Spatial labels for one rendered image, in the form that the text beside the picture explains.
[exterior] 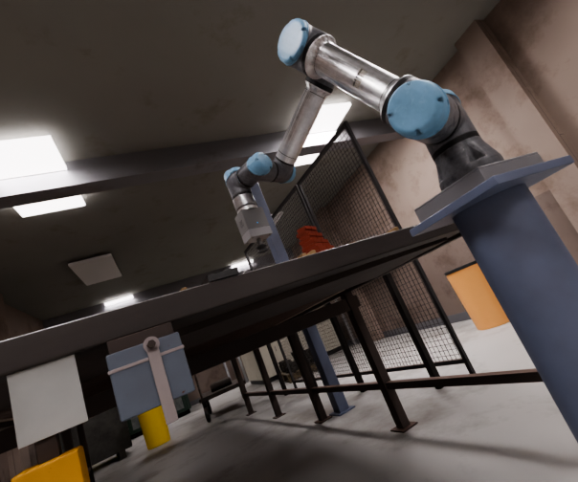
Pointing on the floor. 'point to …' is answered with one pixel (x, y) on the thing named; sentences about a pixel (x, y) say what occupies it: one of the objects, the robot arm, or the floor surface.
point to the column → (542, 298)
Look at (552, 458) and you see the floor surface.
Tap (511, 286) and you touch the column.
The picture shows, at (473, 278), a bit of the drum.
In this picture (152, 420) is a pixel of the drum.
